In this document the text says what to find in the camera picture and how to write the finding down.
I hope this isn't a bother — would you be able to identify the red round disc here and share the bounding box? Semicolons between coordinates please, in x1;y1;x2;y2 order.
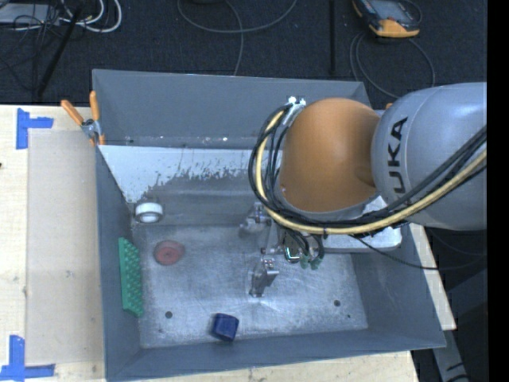
153;240;186;267

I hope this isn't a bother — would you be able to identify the dark blue cube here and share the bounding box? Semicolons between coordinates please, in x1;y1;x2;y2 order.
209;313;240;342

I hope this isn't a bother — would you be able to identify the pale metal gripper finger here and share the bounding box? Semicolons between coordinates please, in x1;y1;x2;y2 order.
248;255;281;298
237;204;272;239

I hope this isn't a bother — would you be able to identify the white tape roll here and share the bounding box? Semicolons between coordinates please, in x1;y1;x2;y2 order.
134;201;165;225

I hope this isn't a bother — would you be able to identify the green studded flat block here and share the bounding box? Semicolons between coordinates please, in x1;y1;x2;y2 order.
117;236;145;318

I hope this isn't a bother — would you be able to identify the grey metal bin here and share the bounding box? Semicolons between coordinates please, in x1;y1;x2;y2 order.
91;68;448;382

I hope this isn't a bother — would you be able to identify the pale wood flat board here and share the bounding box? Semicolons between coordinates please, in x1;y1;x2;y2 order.
24;128;107;368

